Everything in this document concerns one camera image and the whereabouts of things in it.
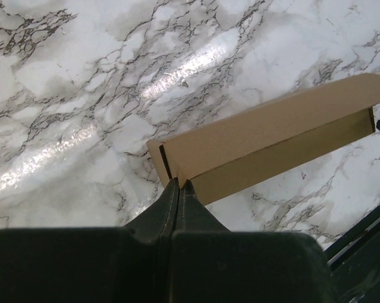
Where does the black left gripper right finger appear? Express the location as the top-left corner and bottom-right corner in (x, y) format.
(169, 182), (335, 302)

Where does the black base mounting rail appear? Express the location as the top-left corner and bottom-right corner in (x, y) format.
(325, 205), (380, 302)

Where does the brown cardboard box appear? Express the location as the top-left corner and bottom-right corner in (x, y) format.
(147, 73), (380, 205)

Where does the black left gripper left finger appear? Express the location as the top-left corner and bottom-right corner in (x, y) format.
(0, 179), (179, 302)

